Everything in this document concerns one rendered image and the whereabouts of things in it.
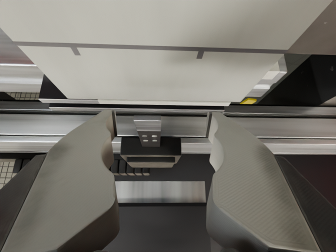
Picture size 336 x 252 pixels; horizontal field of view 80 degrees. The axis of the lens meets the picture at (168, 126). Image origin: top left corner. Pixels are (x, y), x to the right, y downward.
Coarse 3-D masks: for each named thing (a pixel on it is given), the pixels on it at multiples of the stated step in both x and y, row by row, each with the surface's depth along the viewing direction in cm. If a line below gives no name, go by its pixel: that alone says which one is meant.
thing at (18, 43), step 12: (120, 48) 13; (132, 48) 13; (144, 48) 13; (156, 48) 13; (168, 48) 13; (180, 48) 13; (192, 48) 13; (204, 48) 13; (216, 48) 13; (228, 48) 13; (240, 48) 13
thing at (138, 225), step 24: (120, 192) 20; (144, 192) 20; (168, 192) 20; (192, 192) 20; (120, 216) 18; (144, 216) 18; (168, 216) 18; (192, 216) 18; (120, 240) 17; (144, 240) 18; (168, 240) 18; (192, 240) 18
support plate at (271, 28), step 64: (0, 0) 10; (64, 0) 10; (128, 0) 10; (192, 0) 10; (256, 0) 10; (320, 0) 10; (64, 64) 15; (128, 64) 15; (192, 64) 15; (256, 64) 15
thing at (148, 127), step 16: (144, 128) 29; (160, 128) 29; (128, 144) 40; (144, 144) 38; (160, 144) 40; (176, 144) 40; (128, 160) 40; (144, 160) 40; (160, 160) 40; (176, 160) 45
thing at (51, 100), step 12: (48, 84) 21; (48, 96) 21; (60, 96) 21; (60, 108) 23; (72, 108) 23; (84, 108) 23; (96, 108) 23; (108, 108) 23; (120, 108) 23; (132, 108) 23; (144, 108) 23; (156, 108) 23; (168, 108) 23; (180, 108) 23; (192, 108) 23; (204, 108) 24; (216, 108) 24
